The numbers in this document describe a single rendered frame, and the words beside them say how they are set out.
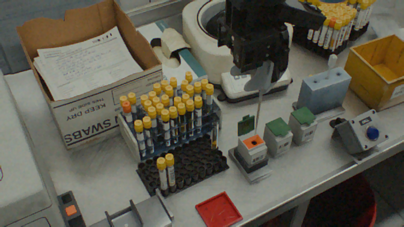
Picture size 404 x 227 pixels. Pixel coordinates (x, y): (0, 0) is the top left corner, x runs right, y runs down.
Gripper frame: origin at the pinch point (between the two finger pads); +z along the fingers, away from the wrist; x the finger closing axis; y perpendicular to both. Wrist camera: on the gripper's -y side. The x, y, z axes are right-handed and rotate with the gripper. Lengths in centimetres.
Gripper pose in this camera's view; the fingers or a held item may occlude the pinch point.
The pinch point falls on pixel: (262, 84)
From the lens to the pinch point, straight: 75.3
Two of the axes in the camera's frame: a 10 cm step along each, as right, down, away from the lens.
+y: -8.7, 3.6, -3.3
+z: 0.0, 6.7, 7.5
